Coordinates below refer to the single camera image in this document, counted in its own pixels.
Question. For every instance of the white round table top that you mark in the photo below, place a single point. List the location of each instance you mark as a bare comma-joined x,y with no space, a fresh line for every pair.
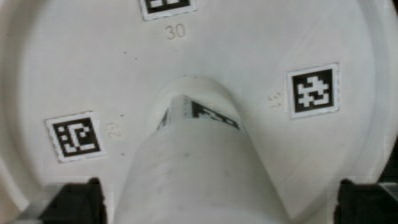
299,53

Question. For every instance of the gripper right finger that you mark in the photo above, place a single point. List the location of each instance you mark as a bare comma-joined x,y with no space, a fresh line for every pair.
367,203

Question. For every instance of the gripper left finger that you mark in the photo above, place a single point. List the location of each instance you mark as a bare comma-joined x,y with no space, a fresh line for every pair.
68,204

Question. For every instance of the white cylindrical table leg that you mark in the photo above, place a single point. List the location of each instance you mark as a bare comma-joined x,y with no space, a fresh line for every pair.
198,182

